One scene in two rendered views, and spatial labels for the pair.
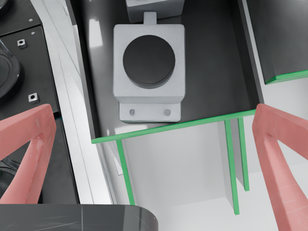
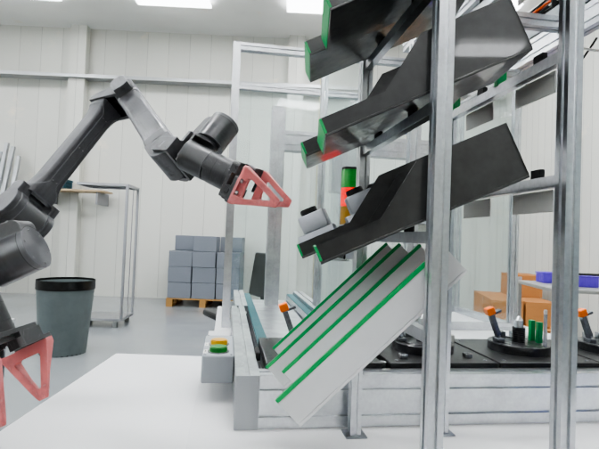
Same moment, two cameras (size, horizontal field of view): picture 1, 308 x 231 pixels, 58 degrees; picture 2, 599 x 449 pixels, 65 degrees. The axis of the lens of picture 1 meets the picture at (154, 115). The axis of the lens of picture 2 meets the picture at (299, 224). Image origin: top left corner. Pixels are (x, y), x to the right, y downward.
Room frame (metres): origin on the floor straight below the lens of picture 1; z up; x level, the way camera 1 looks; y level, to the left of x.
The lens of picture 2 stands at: (0.14, -0.82, 1.22)
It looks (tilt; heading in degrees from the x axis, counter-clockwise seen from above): 2 degrees up; 93
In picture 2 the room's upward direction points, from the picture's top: 2 degrees clockwise
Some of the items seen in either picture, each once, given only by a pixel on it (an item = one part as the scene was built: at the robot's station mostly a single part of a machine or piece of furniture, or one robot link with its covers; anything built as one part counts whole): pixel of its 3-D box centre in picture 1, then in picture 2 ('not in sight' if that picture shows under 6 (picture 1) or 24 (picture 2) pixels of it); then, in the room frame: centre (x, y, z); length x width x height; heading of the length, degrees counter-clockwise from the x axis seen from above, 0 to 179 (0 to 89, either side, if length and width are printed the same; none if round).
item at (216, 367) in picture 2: not in sight; (218, 356); (-0.11, 0.30, 0.93); 0.21 x 0.07 x 0.06; 102
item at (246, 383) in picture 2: not in sight; (242, 345); (-0.08, 0.50, 0.91); 0.89 x 0.06 x 0.11; 102
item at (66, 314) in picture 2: not in sight; (64, 315); (-2.43, 3.77, 0.36); 0.54 x 0.54 x 0.72
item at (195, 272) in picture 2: not in sight; (208, 270); (-1.92, 7.39, 0.60); 1.21 x 0.81 x 1.20; 5
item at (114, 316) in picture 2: not in sight; (105, 254); (-2.76, 5.27, 0.92); 0.68 x 0.58 x 1.83; 4
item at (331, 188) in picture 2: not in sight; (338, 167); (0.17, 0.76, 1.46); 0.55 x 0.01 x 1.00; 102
